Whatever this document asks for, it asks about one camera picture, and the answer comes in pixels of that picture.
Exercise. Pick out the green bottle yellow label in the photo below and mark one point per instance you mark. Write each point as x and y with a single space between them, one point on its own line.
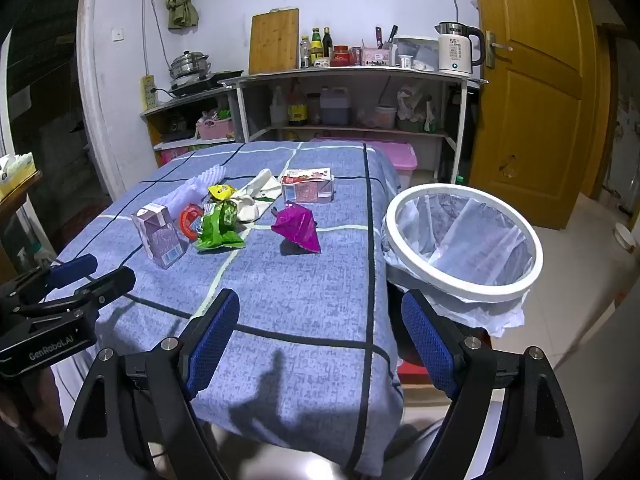
317 47

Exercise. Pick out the tissue box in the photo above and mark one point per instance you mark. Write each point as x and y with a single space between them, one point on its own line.
15 172

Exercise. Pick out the tall white shelf unit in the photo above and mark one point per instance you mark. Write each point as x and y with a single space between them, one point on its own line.
350 72

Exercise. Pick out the crumpled plastic bags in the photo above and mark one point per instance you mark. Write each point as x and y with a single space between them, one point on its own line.
414 107

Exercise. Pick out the purple milk carton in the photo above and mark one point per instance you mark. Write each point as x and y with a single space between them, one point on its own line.
162 240

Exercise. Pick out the steel cooking pot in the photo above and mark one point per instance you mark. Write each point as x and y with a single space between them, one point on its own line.
189 66

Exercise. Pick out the white foam fruit net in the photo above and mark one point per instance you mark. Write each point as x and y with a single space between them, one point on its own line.
197 182

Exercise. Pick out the yellow power strip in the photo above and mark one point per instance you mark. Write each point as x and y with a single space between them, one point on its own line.
147 91

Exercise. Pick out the yellow snack packet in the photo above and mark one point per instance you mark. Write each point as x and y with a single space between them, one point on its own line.
222 191

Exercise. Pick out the small white cup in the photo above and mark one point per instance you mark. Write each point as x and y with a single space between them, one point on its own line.
405 61

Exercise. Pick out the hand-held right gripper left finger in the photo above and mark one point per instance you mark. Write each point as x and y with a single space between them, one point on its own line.
212 345

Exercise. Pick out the white paper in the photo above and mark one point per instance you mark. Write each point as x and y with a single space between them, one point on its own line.
252 207

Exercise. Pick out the pink strawberry milk carton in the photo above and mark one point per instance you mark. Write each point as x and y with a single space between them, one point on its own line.
307 190

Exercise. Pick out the grey plastic jug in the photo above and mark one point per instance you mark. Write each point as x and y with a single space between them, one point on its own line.
334 109

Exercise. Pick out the red lidded jar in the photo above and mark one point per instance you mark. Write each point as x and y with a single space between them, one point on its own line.
340 56

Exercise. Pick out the magenta foil wrapper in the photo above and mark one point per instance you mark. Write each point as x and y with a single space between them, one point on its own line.
297 225

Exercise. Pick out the black induction cooker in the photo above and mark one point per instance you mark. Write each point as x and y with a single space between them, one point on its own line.
210 81

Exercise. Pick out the red round wrapper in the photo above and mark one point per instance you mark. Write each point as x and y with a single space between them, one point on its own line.
185 215

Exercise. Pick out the small plastic bucket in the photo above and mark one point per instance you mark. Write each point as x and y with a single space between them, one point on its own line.
386 117

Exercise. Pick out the yellow wooden door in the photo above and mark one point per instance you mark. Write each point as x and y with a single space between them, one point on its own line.
535 110

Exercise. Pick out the white round trash bin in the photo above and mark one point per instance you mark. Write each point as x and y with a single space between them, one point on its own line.
500 294

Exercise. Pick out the dark glass bottle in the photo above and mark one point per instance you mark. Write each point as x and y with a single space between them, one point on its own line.
327 42

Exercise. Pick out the white electric kettle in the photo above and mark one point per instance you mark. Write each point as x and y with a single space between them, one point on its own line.
455 50

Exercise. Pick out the pink lidded storage box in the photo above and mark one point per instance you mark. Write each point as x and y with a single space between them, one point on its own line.
400 155

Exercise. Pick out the white floor bowl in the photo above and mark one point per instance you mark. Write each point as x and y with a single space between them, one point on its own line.
625 236

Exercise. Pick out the pink knife holder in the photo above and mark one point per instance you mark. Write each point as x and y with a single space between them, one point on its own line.
376 56

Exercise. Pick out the low grey shelf unit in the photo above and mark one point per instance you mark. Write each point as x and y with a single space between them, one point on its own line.
165 107

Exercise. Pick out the green snack bag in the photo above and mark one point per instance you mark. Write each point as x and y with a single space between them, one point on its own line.
215 230

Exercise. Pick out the white plastic jug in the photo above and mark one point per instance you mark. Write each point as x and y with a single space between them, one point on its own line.
278 110

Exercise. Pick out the wooden cutting board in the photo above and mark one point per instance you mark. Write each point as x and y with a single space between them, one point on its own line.
274 42

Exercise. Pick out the pink plastic basket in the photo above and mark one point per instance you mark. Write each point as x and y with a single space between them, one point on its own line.
215 130

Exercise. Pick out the clear plastic storage container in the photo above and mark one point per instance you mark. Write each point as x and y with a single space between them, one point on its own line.
422 50

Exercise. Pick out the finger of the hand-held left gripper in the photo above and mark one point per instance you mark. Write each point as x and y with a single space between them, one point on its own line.
107 284
72 264

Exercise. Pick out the white trash bin with bag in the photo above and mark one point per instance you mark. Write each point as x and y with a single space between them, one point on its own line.
465 240

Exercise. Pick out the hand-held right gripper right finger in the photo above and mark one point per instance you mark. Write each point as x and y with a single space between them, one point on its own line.
427 345

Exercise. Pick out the small clear bottle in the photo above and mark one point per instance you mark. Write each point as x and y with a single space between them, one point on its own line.
305 52

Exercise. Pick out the brown glass jar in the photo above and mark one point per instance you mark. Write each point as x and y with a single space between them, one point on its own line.
313 109

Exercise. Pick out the dark sauce bottle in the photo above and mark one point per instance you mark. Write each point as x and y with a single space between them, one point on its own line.
297 107

